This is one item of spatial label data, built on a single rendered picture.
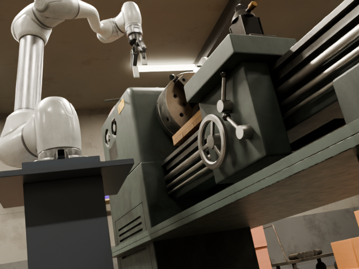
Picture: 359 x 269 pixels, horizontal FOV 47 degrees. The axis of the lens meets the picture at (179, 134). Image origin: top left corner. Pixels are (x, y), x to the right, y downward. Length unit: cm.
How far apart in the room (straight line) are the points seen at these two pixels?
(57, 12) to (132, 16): 55
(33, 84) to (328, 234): 850
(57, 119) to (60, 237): 42
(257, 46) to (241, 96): 14
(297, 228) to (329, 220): 83
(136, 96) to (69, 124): 52
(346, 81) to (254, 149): 31
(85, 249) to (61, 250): 7
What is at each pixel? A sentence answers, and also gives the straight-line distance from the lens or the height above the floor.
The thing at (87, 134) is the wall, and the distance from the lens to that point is 854.
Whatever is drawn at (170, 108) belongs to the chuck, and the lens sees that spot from 180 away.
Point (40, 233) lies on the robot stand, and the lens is 138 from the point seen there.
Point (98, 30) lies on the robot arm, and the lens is 232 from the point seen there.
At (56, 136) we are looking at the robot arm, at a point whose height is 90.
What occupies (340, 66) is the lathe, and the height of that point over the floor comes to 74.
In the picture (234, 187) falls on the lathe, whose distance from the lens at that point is 108.
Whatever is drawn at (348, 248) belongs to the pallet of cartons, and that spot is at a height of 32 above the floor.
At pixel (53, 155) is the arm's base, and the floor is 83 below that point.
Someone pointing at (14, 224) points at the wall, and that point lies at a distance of 812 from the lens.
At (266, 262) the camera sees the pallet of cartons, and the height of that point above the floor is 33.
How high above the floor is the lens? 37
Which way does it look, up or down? 18 degrees up
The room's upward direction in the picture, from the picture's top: 11 degrees counter-clockwise
